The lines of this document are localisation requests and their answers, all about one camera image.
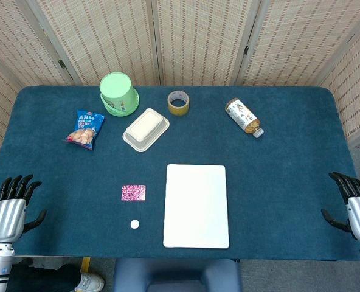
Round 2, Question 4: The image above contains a tea bottle with label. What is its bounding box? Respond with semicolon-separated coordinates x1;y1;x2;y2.
225;97;265;139

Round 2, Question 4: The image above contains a white sneaker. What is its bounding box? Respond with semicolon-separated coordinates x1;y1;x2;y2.
75;272;105;292

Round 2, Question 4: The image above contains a blue felt table cloth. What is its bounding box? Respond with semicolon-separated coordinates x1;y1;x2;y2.
0;85;360;262

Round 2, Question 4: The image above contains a white rectangular board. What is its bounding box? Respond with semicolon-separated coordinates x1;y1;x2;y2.
162;164;230;249

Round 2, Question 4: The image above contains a yellow tape roll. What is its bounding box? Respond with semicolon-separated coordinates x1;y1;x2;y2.
167;90;190;117

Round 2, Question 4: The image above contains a beige plastic food container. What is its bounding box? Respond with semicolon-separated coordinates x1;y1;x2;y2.
122;108;170;153

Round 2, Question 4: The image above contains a dark trouser leg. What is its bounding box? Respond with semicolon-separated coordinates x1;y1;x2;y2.
6;263;83;292

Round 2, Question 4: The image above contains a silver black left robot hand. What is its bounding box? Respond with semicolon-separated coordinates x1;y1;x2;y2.
0;173;47;244

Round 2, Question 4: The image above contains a pink white patterned card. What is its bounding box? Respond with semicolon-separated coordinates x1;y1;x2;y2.
120;184;147;202

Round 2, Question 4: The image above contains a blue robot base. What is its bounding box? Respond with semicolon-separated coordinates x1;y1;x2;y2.
112;258;241;292

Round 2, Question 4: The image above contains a green plastic bucket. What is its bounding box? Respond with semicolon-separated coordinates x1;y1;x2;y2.
99;71;140;117

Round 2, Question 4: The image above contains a bamboo folding screen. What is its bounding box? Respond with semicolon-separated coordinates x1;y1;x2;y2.
0;0;360;165

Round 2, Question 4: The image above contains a blue snack bag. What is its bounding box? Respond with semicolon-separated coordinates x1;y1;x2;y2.
65;109;106;151

